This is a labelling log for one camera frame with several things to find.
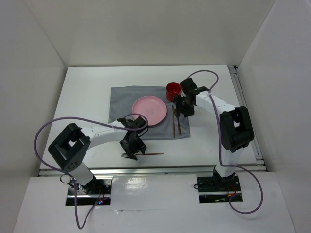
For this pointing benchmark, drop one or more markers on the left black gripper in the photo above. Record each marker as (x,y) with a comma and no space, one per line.
(140,145)

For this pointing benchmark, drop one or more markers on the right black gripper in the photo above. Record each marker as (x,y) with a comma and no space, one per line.
(180,109)

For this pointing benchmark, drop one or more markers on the copper fork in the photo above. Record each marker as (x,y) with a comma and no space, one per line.
(124,155)

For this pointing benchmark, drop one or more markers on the copper knife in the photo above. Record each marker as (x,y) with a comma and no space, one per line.
(173,113)

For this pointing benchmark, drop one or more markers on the copper spoon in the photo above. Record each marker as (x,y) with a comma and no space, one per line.
(179,126)

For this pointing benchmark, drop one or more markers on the red mug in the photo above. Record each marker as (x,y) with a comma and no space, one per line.
(173,90)

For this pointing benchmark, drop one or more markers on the pink plate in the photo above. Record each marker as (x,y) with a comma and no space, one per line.
(151,107)

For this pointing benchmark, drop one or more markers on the grey cloth placemat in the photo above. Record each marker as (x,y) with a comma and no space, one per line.
(122,99)

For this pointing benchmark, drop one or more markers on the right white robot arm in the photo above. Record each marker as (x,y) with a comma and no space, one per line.
(235,131)

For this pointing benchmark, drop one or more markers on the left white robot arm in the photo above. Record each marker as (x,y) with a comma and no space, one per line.
(69,148)

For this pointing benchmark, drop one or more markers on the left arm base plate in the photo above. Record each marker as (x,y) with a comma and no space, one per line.
(99,192)

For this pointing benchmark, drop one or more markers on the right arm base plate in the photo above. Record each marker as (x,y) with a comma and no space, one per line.
(210,193)

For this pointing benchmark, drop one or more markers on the aluminium rail frame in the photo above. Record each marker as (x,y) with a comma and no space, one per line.
(86,94)

